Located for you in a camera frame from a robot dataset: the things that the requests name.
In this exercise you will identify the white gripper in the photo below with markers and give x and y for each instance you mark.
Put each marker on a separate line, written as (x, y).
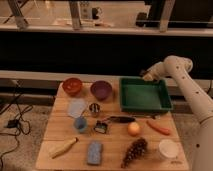
(156, 72)

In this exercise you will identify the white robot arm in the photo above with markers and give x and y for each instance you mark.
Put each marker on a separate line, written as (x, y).
(200, 102)

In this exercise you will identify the green plastic tray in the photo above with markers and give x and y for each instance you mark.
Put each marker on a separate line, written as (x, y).
(137, 95)

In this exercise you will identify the purple bowl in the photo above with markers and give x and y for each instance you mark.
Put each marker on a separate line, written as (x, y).
(101, 90)

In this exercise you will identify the orange round fruit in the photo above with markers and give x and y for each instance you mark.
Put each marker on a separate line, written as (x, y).
(133, 129)

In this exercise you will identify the small metal cup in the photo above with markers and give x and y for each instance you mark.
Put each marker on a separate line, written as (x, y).
(94, 109)

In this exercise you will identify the orange carrot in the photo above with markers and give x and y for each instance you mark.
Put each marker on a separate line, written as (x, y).
(158, 128)

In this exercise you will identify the black binder clip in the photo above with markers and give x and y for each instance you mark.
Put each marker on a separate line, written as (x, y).
(101, 127)

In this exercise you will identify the red bowl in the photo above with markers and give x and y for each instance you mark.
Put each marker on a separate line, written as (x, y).
(72, 86)

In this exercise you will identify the light blue cloth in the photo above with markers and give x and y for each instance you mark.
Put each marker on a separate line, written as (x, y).
(76, 107)

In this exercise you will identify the brown pine cone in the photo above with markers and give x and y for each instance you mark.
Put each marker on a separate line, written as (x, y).
(137, 149)

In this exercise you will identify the blue cup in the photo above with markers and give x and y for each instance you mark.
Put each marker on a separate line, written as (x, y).
(80, 124)

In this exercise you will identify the white round container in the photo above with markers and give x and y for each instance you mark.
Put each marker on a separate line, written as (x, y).
(167, 149)

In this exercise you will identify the wooden board table top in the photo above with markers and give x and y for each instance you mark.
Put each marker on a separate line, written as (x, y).
(115, 143)

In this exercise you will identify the blue sponge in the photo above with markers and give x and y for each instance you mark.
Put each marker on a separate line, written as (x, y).
(94, 153)

